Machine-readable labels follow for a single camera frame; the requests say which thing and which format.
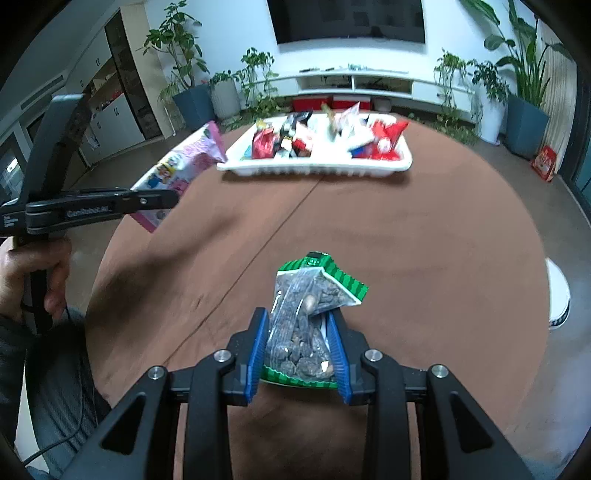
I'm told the white television console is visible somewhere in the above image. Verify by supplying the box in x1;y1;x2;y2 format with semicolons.
272;69;476;123

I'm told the large broad-leaf plant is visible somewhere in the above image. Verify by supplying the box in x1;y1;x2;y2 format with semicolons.
462;0;571;109

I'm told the black snack packet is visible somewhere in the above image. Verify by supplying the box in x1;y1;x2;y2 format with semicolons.
276;112;311;155

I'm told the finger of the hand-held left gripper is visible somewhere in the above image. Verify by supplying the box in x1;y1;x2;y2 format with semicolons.
117;187;180;217

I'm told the person's leg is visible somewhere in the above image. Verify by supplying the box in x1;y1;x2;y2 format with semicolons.
25;308;116;480

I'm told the red chocolate ball packet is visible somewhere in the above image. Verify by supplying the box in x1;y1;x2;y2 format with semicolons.
368;118;411;161

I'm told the black cable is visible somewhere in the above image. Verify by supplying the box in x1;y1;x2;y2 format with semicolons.
22;305;100;465

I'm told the person's left hand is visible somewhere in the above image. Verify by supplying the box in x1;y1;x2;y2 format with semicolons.
0;237;73;325

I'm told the trailing pothos plant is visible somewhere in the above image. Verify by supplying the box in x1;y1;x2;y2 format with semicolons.
224;46;296;131

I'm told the white plastic tray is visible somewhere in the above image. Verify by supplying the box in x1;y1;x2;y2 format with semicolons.
217;121;413;178

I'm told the white storage cabinet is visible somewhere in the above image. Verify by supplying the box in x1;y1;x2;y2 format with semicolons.
0;28;148;168

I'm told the green dried fruit packet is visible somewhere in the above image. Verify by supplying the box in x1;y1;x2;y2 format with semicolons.
261;251;369;390

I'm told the tall leafy plant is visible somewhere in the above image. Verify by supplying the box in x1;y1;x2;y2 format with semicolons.
143;0;208;93

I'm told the small red snack packet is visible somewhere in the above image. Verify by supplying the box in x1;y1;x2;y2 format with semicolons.
252;129;277;160

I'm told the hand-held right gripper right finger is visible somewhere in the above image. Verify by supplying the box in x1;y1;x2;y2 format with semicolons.
324;310;537;480

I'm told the dark display cabinet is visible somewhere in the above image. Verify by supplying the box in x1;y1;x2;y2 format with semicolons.
104;9;164;139

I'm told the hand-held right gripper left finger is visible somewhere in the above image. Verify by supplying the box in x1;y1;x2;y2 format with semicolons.
60;307;271;480

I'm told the white plant pot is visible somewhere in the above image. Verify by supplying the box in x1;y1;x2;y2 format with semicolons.
480;99;504;141

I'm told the white snack bag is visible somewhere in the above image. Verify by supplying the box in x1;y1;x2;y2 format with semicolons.
307;113;343;157

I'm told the bushy green plant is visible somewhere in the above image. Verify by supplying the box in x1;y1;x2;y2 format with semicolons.
466;60;509;103

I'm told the blue plant pot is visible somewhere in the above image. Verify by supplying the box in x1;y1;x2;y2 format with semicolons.
505;95;550;155
173;85;215;132

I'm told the pink snack packet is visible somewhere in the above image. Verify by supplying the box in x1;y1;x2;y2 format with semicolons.
130;121;228;234

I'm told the trailing vine plant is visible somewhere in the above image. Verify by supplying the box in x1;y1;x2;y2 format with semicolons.
434;48;477;140

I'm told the grey ribbed plant pot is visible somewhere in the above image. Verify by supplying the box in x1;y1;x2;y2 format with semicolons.
211;78;242;120

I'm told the red storage box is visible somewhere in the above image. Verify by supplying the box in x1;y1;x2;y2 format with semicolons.
293;95;329;112
331;95;370;110

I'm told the red gift bag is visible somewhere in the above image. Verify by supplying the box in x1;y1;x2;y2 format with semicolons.
531;145;558;184

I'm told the black television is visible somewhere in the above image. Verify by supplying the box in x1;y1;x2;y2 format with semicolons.
268;0;426;45

